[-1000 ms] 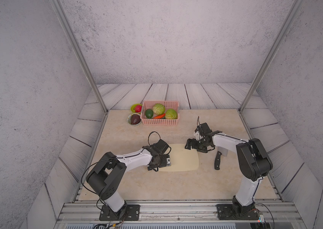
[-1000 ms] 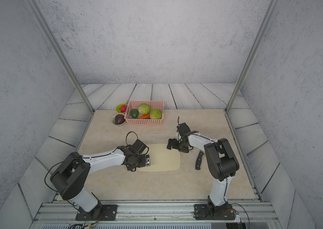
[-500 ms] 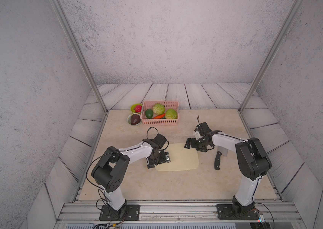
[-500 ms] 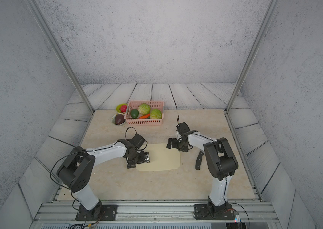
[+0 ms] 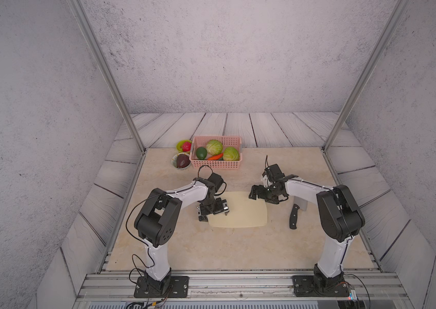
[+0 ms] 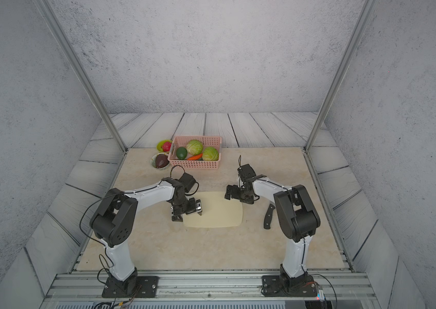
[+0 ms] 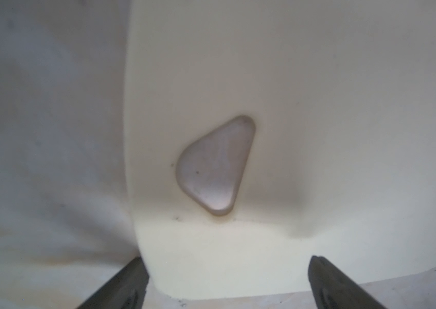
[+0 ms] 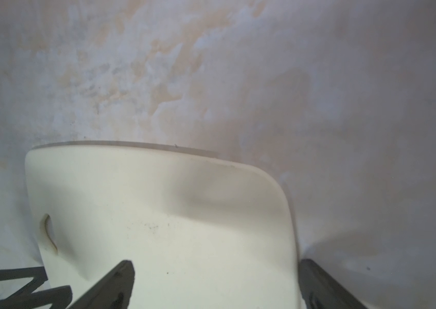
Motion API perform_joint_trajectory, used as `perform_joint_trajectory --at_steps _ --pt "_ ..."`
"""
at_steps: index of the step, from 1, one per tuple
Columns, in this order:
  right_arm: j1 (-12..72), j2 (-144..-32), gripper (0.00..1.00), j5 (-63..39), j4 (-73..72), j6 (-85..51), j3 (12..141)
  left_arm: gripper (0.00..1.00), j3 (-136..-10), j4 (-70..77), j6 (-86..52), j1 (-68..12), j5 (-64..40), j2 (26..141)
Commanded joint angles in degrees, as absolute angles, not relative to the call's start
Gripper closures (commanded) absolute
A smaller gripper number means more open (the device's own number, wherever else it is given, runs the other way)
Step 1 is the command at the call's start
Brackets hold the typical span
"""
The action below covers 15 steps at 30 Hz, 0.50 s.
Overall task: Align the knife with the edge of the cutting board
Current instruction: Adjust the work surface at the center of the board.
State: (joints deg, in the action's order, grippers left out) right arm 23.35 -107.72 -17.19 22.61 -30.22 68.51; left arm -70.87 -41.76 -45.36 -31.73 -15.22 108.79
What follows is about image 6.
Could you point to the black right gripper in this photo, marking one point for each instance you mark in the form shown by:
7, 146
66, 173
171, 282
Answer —
233, 195

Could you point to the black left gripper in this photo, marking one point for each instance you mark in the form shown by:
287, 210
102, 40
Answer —
195, 208

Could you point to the cream plastic cutting board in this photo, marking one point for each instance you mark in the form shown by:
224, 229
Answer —
217, 212

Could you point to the black handled kitchen knife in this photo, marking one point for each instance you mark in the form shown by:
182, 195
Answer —
268, 216

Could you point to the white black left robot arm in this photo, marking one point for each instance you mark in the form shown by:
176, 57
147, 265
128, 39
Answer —
113, 221

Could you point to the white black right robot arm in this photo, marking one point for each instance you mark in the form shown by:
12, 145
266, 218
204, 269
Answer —
298, 220

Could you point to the green cabbage right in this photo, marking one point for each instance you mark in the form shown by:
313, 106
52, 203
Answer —
210, 154

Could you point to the green cabbage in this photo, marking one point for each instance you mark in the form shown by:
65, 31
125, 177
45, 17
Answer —
210, 154
194, 147

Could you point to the orange carrot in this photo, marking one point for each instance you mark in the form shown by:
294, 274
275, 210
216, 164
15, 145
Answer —
196, 157

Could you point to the patterned light bowl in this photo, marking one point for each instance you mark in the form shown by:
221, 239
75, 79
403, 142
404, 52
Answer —
153, 164

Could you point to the dark purple eggplant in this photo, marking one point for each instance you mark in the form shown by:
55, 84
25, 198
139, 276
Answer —
161, 161

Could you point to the dark green avocado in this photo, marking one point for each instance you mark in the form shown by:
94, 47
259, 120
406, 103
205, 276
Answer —
181, 153

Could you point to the green cabbage left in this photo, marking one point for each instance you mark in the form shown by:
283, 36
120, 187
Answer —
194, 147

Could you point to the red apple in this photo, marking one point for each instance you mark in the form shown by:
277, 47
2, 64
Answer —
166, 146

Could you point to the pink plastic basket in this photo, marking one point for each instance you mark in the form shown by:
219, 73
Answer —
207, 141

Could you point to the yellow green bowl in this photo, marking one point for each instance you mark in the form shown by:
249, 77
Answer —
160, 144

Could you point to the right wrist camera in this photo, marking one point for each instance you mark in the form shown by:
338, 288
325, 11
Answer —
246, 173

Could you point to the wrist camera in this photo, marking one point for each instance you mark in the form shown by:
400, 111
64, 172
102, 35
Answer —
246, 173
188, 182

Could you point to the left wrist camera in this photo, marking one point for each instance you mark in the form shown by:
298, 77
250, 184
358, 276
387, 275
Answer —
188, 182

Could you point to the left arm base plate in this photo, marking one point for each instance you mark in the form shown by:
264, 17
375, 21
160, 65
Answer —
144, 286

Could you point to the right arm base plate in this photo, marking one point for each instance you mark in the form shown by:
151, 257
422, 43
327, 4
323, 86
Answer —
275, 286

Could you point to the aluminium mounting rail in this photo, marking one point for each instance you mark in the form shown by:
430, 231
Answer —
337, 288

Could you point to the right aluminium frame post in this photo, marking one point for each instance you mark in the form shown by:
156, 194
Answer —
352, 45

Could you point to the aluminium frame post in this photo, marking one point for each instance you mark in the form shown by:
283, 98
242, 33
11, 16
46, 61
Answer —
60, 37
352, 45

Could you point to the left aluminium frame post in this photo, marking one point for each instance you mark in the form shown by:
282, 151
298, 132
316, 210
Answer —
60, 37

